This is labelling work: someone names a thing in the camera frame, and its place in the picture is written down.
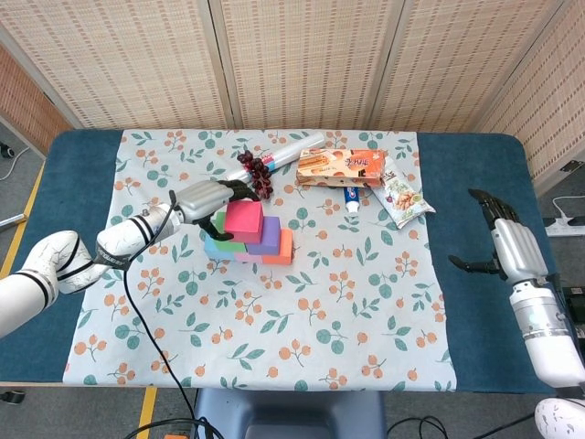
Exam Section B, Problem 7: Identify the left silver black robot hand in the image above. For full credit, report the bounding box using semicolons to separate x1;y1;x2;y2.
169;179;261;242

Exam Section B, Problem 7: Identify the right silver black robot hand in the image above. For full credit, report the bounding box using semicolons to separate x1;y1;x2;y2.
448;187;549;284

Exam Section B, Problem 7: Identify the red foam cube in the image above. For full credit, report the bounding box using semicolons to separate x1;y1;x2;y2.
223;199;265;244

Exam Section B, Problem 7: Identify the light blue foam cube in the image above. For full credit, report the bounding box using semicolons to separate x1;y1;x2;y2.
204;233;239;262

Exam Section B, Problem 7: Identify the green foam cube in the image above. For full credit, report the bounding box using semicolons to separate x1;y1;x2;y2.
212;211;249;253

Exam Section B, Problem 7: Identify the purple foam cube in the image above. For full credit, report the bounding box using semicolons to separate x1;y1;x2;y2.
245;215;282;256

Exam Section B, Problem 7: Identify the orange foam cube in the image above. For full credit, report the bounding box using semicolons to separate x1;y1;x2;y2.
262;227;294;266

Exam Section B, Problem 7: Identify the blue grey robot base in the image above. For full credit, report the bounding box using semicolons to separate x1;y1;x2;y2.
190;388;388;439

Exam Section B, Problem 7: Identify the teal table cover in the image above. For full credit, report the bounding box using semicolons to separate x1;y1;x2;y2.
0;129;572;394

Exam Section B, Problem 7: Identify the white power strip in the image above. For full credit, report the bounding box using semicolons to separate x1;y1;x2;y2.
544;217;585;238

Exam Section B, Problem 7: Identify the dark red grape bunch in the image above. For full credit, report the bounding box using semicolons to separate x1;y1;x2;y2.
236;149;274;200

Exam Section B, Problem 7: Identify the black box with label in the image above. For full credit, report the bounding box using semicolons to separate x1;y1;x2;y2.
560;285;585;339

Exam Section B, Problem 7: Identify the clear plastic wrap roll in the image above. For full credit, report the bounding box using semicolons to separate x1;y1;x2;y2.
226;132;326;184

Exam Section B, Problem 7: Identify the silver nut snack bag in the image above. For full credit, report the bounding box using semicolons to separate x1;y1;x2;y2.
372;167;436;230

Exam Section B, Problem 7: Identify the orange biscuit box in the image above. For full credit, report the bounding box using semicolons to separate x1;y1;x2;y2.
295;147;388;188

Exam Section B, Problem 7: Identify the white blue toothpaste tube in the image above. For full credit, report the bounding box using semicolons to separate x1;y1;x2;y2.
343;186;362;216

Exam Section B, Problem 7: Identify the bamboo folding screen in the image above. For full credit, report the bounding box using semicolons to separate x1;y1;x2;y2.
0;0;585;198

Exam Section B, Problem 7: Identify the floral print tablecloth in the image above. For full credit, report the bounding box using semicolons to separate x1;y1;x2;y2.
61;129;458;393

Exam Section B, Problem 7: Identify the white power cable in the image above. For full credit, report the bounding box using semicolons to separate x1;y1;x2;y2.
551;195;585;220

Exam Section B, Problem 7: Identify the thin white floor cable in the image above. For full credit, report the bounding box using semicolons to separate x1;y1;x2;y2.
0;145;33;182

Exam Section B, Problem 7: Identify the black floor cable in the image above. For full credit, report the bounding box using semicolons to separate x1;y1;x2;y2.
387;411;536;439

